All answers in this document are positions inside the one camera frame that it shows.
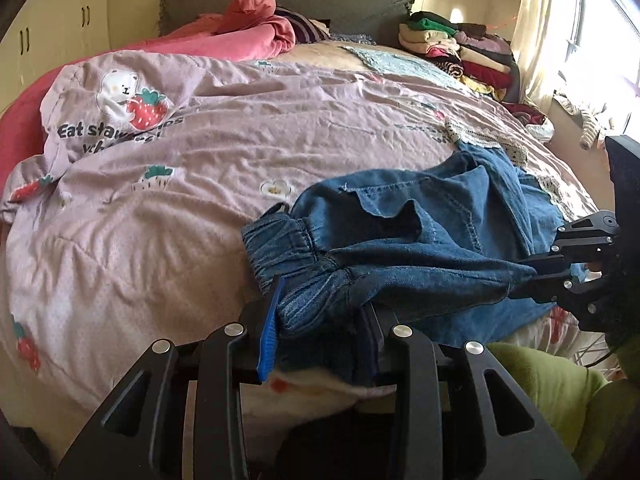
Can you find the blue denim pants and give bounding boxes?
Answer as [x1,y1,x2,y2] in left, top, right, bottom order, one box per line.
[242,143,564,386]

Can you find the lilac strawberry print duvet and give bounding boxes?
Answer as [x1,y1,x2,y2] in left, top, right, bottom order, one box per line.
[1,51,597,410]

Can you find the pile of folded clothes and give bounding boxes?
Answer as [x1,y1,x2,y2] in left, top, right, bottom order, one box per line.
[398,11,521,103]

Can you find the cream window curtain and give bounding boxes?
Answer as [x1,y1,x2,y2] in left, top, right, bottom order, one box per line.
[512,0,577,113]

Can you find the light blue patterned cloth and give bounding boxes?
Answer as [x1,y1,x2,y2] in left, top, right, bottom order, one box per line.
[342,46,456,86]

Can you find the grey upholstered headboard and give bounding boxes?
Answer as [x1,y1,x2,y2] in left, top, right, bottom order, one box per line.
[158,0,414,48]

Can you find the striped purple pillow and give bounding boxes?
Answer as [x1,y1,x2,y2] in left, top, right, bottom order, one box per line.
[274,6,331,44]

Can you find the pink blanket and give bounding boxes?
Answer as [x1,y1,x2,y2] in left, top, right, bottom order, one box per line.
[1,0,296,182]

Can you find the cream wardrobe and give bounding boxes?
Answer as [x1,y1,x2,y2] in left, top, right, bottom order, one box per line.
[1,0,110,108]

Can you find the white wire rack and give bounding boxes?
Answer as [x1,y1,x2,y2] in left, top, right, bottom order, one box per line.
[572,333,620,380]

